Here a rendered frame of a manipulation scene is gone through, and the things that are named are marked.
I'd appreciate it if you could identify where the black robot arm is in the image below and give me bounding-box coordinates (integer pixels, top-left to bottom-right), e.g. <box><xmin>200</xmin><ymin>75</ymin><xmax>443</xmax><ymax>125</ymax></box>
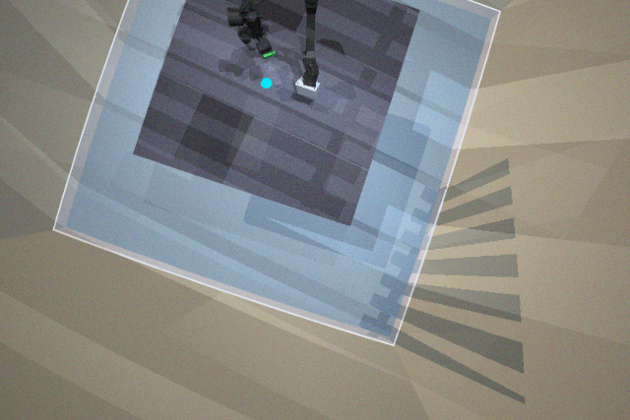
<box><xmin>227</xmin><ymin>0</ymin><xmax>319</xmax><ymax>88</ymax></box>

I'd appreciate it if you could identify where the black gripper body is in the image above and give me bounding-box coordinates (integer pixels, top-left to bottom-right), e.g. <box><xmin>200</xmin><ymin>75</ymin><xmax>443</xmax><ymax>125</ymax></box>
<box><xmin>249</xmin><ymin>24</ymin><xmax>272</xmax><ymax>54</ymax></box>

